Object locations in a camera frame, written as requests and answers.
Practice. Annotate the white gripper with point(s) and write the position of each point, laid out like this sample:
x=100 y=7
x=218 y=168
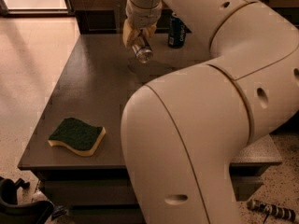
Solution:
x=142 y=17

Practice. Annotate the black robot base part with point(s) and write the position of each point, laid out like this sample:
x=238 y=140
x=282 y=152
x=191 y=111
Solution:
x=39 y=211

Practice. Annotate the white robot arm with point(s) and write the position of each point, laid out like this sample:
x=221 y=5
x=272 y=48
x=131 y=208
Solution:
x=180 y=131

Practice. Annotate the blue pepsi can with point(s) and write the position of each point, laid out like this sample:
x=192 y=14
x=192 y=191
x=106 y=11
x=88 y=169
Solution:
x=177 y=32

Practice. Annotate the grey drawer cabinet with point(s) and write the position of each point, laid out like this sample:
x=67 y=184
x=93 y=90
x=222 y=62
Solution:
x=95 y=86

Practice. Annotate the green yellow sponge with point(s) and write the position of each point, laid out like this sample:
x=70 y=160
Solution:
x=77 y=136

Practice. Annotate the black white striped handle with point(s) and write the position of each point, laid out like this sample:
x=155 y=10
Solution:
x=273 y=210

